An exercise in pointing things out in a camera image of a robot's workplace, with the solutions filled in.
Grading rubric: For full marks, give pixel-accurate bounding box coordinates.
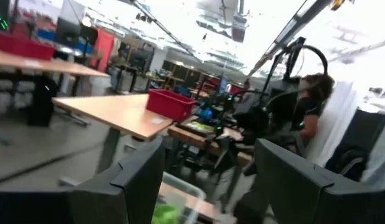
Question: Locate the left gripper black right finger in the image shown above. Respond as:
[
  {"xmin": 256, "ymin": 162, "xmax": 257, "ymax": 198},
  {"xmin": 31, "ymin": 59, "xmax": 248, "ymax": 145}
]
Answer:
[{"xmin": 234, "ymin": 138, "xmax": 385, "ymax": 224}]

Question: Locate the clear plastic basket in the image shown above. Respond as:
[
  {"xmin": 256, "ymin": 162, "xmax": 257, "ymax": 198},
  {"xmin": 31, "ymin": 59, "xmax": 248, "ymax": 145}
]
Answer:
[{"xmin": 156, "ymin": 170, "xmax": 209, "ymax": 224}]

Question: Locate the red curtain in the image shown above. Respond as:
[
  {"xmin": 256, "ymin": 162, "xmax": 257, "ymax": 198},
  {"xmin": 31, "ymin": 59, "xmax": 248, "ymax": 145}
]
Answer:
[{"xmin": 88, "ymin": 27, "xmax": 115, "ymax": 73}]

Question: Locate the black monitor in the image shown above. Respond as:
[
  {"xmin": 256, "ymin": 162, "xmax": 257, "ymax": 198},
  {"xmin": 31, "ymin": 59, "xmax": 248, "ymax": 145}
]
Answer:
[{"xmin": 56, "ymin": 17, "xmax": 99, "ymax": 48}]

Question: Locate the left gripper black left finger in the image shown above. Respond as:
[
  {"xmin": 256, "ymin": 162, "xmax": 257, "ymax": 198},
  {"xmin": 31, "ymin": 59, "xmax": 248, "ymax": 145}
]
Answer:
[{"xmin": 0, "ymin": 136, "xmax": 166, "ymax": 224}]

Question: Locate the green microfiber towel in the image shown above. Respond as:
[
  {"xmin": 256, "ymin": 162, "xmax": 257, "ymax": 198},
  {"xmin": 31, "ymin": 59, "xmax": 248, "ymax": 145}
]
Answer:
[{"xmin": 151, "ymin": 203, "xmax": 182, "ymax": 224}]

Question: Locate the dark overhead box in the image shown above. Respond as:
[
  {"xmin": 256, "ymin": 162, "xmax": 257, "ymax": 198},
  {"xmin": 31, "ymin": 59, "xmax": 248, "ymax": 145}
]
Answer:
[{"xmin": 231, "ymin": 15, "xmax": 248, "ymax": 44}]

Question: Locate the person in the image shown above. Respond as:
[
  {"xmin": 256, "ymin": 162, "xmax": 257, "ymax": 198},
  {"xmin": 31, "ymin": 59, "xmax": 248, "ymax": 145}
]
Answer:
[
  {"xmin": 290, "ymin": 73, "xmax": 336, "ymax": 149},
  {"xmin": 107, "ymin": 48, "xmax": 128, "ymax": 91}
]

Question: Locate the wooden background robot table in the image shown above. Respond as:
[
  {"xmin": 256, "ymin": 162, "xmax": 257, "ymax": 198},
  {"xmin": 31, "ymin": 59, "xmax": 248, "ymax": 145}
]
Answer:
[{"xmin": 166, "ymin": 115, "xmax": 254, "ymax": 167}]

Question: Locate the white partition curtain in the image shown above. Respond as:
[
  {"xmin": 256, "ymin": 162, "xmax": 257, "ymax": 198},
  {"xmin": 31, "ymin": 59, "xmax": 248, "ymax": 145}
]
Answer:
[{"xmin": 304, "ymin": 80, "xmax": 363, "ymax": 169}]

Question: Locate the black bag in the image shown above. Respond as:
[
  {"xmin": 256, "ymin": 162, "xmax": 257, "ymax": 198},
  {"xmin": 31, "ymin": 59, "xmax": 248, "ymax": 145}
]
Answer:
[{"xmin": 324, "ymin": 107, "xmax": 385, "ymax": 183}]

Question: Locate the light wooden office table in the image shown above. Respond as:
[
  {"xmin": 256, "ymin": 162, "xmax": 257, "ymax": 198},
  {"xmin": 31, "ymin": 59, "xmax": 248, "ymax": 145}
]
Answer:
[
  {"xmin": 51, "ymin": 93, "xmax": 175, "ymax": 175},
  {"xmin": 0, "ymin": 48, "xmax": 111, "ymax": 97}
]

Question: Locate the black computer tower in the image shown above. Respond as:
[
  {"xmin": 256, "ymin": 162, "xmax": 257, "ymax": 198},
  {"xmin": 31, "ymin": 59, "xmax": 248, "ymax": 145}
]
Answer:
[{"xmin": 26, "ymin": 75, "xmax": 59, "ymax": 128}]

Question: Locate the red plastic bin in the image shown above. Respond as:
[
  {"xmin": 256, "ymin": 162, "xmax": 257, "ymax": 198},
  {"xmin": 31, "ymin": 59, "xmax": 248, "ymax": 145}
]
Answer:
[
  {"xmin": 0, "ymin": 30, "xmax": 55, "ymax": 62},
  {"xmin": 145, "ymin": 88, "xmax": 197, "ymax": 123}
]

